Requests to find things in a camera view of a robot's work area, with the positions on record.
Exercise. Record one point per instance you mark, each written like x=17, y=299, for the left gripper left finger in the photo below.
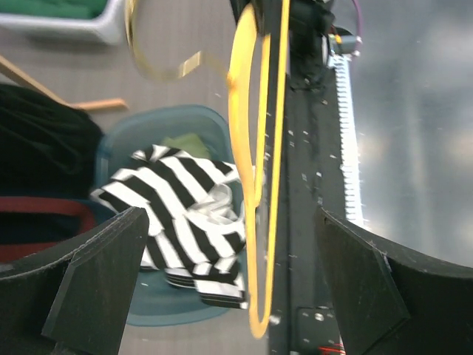
x=74, y=298

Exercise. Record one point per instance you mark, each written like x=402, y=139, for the black white striped tank top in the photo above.
x=194, y=236

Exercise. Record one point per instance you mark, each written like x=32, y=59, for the black dress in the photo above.
x=47, y=148

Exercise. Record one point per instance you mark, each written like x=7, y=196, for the olive green tank top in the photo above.
x=190, y=143

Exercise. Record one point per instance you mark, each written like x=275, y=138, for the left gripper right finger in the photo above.
x=390, y=299

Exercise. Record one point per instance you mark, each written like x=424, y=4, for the folded dark green shirt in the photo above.
x=55, y=9

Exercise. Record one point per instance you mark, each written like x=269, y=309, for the yellow plastic hanger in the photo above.
x=251, y=170

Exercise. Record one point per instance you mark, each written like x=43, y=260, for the navy tank top maroon trim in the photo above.
x=32, y=224

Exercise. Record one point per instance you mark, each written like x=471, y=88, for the teal plastic basin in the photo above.
x=156, y=302

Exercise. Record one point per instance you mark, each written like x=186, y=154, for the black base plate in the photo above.
x=303, y=321

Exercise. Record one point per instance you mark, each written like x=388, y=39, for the white slotted cable duct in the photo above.
x=349, y=144

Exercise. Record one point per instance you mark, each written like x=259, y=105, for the white plastic basket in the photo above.
x=108, y=28

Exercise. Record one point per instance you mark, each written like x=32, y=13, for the wooden clothes rack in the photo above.
x=18, y=76

